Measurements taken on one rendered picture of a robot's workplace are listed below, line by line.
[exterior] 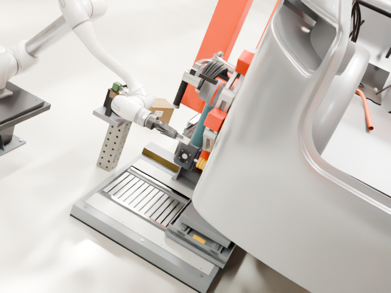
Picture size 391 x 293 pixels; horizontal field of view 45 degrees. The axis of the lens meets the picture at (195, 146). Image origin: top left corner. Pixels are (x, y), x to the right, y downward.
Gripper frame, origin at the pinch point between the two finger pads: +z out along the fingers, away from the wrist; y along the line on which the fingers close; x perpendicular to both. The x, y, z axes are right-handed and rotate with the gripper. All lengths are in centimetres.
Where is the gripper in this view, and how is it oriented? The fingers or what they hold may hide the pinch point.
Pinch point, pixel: (182, 139)
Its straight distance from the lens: 235.7
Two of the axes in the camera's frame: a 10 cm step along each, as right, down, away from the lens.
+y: 0.1, -3.5, -9.4
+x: 5.0, -8.1, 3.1
